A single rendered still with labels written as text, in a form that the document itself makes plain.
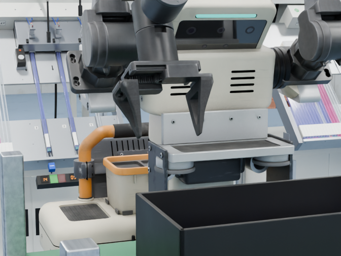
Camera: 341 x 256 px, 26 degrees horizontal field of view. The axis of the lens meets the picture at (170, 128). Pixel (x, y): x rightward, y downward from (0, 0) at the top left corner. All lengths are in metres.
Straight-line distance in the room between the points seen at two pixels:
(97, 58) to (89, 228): 0.56
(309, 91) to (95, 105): 0.45
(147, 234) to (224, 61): 0.59
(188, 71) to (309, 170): 2.65
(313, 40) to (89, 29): 0.43
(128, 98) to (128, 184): 0.76
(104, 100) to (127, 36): 0.17
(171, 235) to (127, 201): 0.92
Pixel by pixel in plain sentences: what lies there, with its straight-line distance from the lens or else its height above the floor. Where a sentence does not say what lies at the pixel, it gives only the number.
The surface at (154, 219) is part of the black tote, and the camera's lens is 0.90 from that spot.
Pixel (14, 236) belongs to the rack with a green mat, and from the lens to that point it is 1.06.
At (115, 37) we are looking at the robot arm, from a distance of 1.26.
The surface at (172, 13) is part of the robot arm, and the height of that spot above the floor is 1.29.
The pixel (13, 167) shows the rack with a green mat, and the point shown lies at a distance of 1.04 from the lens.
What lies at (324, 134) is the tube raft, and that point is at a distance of 3.31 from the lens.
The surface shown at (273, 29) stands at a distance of 3.64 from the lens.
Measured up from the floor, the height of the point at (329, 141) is 0.72.
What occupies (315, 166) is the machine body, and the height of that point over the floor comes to 0.53.
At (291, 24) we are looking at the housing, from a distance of 3.67.
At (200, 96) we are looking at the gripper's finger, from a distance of 1.03.
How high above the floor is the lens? 1.30
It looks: 9 degrees down
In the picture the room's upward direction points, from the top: straight up
